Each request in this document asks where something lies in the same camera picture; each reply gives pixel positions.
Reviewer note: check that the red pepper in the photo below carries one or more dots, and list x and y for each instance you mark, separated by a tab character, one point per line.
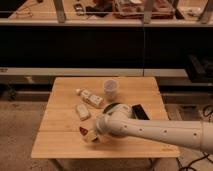
83	131

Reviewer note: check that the background workbench shelf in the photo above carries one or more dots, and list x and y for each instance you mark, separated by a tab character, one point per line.
107	13

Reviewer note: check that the green ceramic bowl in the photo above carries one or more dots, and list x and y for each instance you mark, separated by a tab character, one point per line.
109	107

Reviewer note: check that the white lying bottle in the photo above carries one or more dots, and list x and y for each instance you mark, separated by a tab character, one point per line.
90	98

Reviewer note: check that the small white packet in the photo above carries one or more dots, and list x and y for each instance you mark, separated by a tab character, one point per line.
83	112

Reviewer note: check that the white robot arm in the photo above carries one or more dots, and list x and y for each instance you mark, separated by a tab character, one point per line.
118	121

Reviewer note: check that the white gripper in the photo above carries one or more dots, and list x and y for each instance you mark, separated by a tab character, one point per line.
100	127

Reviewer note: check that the wooden table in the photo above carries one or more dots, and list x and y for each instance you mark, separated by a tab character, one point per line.
58	136

